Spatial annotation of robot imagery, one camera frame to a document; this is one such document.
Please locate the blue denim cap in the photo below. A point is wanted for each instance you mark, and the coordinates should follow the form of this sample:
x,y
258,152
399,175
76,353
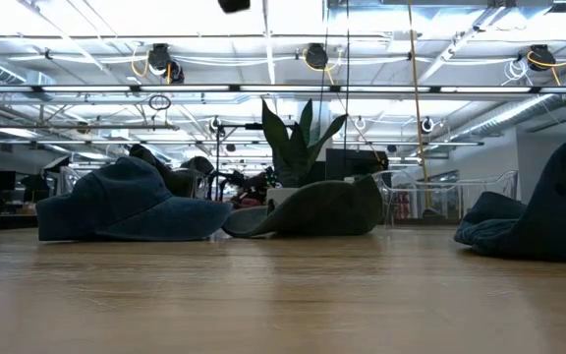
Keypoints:
x,y
126,201
563,211

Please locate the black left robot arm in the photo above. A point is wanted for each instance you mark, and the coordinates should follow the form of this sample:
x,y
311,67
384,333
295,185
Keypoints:
x,y
234,5

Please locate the snake plant in white pot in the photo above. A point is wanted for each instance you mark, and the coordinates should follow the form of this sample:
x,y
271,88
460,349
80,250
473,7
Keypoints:
x,y
293,157

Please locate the black light stand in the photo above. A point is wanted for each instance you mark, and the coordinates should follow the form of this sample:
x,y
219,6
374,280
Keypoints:
x,y
217,162

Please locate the black monitor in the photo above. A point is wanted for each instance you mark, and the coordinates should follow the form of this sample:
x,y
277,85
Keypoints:
x,y
356,164

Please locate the small black ceiling reel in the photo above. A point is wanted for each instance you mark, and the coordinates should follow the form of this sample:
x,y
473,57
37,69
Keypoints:
x,y
427,125
215,125

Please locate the long ceiling light bar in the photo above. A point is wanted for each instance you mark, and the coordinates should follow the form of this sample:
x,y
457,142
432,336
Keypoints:
x,y
283,89

